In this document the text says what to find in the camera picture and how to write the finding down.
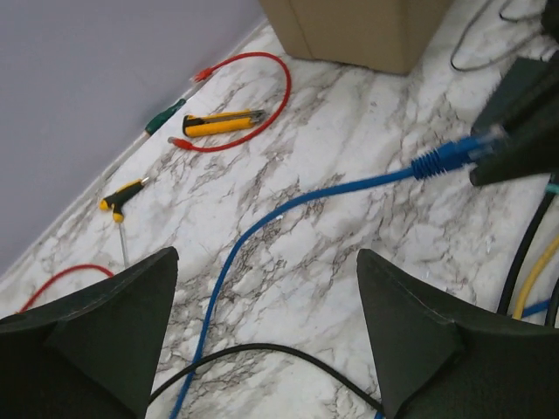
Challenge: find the black braided ethernet cable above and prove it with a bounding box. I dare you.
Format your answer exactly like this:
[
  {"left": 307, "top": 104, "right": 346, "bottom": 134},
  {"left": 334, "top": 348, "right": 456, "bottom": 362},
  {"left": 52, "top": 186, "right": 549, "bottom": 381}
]
[{"left": 148, "top": 182, "right": 559, "bottom": 414}]

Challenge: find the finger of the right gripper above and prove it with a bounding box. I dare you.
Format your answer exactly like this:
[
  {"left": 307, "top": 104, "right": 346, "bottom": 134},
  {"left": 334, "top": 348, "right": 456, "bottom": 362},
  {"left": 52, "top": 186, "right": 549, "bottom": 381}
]
[{"left": 470, "top": 54, "right": 558, "bottom": 187}]

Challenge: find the yellow black T-handle wrench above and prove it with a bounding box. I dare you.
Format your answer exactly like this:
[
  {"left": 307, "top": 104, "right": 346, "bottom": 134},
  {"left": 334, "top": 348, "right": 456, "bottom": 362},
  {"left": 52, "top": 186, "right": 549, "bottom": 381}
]
[{"left": 99, "top": 177, "right": 150, "bottom": 268}]

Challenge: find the green handled screwdriver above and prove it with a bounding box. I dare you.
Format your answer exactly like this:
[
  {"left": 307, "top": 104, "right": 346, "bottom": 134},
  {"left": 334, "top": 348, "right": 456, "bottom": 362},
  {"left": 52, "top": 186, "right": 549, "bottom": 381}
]
[{"left": 144, "top": 98, "right": 186, "bottom": 136}]

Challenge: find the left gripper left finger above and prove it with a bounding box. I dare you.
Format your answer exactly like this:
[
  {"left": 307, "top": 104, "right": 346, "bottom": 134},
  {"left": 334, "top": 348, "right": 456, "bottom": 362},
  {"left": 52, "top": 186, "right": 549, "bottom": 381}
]
[{"left": 1, "top": 247, "right": 179, "bottom": 418}]

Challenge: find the yellow black utility knife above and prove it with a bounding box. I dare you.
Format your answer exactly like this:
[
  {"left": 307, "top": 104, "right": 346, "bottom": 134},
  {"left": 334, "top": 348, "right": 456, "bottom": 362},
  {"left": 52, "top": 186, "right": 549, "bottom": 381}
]
[{"left": 183, "top": 110, "right": 268, "bottom": 138}]

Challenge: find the yellow ethernet cable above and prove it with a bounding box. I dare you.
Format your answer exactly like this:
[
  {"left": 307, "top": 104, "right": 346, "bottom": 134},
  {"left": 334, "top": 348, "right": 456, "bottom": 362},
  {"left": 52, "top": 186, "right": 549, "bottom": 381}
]
[{"left": 511, "top": 233, "right": 559, "bottom": 319}]

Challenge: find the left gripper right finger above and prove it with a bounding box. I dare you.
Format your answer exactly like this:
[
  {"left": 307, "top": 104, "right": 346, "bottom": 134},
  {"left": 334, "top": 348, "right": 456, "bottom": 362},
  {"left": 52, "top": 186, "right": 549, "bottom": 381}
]
[{"left": 356, "top": 249, "right": 558, "bottom": 418}]

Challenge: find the black power adapter with cable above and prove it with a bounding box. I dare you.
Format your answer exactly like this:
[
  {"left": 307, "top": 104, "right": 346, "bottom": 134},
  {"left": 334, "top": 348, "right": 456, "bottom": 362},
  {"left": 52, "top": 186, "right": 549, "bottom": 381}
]
[{"left": 449, "top": 1, "right": 545, "bottom": 73}]

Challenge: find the tan plastic toolbox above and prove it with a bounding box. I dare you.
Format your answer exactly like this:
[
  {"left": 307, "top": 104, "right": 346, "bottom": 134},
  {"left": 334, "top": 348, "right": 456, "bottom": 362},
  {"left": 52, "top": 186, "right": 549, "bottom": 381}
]
[{"left": 259, "top": 0, "right": 452, "bottom": 75}]

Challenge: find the blue ethernet cable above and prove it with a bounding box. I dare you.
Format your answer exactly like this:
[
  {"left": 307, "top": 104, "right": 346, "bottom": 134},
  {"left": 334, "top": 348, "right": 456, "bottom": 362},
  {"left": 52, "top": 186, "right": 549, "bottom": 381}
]
[{"left": 168, "top": 126, "right": 507, "bottom": 419}]

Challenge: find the black network switch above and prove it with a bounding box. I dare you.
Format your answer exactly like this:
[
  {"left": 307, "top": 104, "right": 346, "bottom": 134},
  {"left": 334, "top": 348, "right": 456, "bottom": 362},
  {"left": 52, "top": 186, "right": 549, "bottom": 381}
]
[{"left": 471, "top": 58, "right": 550, "bottom": 134}]

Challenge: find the red ethernet cable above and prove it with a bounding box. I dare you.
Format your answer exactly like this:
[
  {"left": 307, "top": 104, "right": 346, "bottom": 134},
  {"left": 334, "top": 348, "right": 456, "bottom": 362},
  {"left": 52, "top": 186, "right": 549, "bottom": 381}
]
[
  {"left": 168, "top": 51, "right": 293, "bottom": 154},
  {"left": 17, "top": 264, "right": 115, "bottom": 314}
]

